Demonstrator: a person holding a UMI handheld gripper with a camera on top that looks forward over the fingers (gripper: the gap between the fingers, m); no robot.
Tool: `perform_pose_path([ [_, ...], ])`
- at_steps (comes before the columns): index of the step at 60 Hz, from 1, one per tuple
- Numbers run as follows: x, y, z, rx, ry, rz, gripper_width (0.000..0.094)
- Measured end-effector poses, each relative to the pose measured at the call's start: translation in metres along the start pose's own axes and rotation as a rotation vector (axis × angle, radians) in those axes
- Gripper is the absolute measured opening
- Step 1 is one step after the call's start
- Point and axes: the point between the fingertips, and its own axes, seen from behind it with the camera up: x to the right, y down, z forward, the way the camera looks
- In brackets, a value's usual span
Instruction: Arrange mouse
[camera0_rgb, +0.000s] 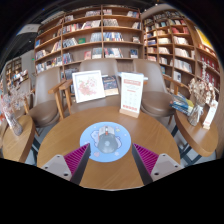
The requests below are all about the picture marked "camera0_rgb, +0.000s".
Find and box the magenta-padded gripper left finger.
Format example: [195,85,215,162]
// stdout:
[41,143,92,186]

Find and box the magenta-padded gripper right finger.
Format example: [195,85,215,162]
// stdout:
[131,143,184,186]

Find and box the grey computer mouse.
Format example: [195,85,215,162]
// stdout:
[97,125,117,154]

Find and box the round light blue mouse pad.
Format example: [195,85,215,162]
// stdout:
[79,121,132,163]

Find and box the round wooden side table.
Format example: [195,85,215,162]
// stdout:
[173,108,219,166]
[1,114,37,164]

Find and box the glass vase with pink flowers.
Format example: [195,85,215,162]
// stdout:
[0,83,31,137]

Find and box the glass vase with pale flowers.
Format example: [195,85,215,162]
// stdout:
[187,63,218,128]

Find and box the stack of books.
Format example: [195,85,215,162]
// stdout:
[169,93,195,117]

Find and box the small white table card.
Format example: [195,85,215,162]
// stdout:
[1,111,14,130]
[202,99,219,130]

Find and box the white sign in wooden stand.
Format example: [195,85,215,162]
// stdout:
[119,79,145,119]

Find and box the white framed floral picture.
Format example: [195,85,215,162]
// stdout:
[71,69,107,104]

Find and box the dark covered book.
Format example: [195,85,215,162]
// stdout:
[101,75,120,97]

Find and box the distant wooden bookshelf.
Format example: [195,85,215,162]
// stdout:
[4,57,29,88]

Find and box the curved wooden bookshelf with books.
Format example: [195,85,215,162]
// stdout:
[141,9,221,101]

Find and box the wide wooden bookshelf with books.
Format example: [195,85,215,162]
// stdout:
[33,4,143,75]

